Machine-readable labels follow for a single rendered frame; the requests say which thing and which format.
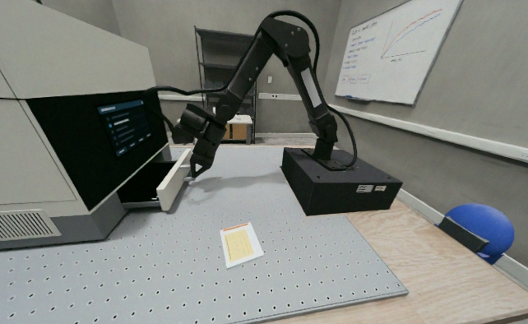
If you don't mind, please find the grey lab imager with drawer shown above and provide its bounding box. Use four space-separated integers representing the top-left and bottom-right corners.
0 0 196 249

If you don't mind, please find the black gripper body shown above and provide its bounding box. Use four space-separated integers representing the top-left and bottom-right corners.
190 141 220 169

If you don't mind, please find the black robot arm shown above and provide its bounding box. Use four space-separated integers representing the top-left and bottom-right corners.
171 17 347 171

